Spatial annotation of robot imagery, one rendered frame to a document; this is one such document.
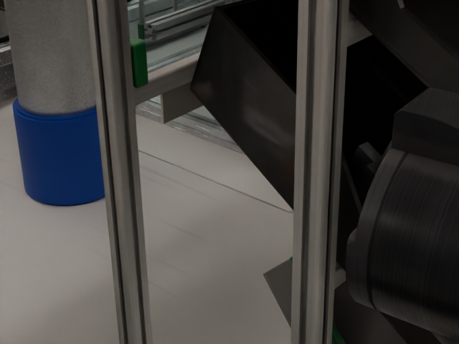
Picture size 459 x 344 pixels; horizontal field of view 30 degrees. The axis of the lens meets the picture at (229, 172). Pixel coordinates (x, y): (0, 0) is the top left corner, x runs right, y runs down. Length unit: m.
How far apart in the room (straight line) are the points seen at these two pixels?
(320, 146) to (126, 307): 0.26
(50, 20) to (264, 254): 0.45
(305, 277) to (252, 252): 0.70
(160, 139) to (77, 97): 0.30
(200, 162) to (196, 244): 0.26
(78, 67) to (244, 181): 0.33
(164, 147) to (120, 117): 0.94
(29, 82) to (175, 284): 0.38
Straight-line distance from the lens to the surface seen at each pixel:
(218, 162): 1.46
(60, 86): 1.28
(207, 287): 1.16
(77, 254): 1.24
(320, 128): 0.46
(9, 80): 1.77
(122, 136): 0.59
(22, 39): 1.28
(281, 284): 0.60
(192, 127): 1.56
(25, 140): 1.34
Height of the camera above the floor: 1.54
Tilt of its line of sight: 28 degrees down
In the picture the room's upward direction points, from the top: 1 degrees counter-clockwise
